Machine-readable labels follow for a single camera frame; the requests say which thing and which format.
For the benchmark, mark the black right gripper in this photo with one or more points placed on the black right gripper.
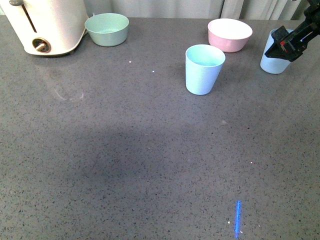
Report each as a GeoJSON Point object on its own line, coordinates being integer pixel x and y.
{"type": "Point", "coordinates": [290, 46]}

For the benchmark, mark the blue cup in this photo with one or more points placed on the blue cup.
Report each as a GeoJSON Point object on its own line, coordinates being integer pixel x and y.
{"type": "Point", "coordinates": [203, 64]}
{"type": "Point", "coordinates": [272, 65]}

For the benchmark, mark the pink bowl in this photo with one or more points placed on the pink bowl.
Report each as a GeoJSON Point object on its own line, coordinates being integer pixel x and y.
{"type": "Point", "coordinates": [228, 35]}

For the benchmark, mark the grey white curtain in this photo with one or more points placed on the grey white curtain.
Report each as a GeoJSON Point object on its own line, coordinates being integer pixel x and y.
{"type": "Point", "coordinates": [202, 9]}

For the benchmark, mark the green bowl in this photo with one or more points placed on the green bowl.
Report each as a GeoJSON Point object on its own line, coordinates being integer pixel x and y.
{"type": "Point", "coordinates": [108, 29]}

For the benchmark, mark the cream white toaster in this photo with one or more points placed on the cream white toaster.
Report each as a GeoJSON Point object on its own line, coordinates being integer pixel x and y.
{"type": "Point", "coordinates": [47, 27]}

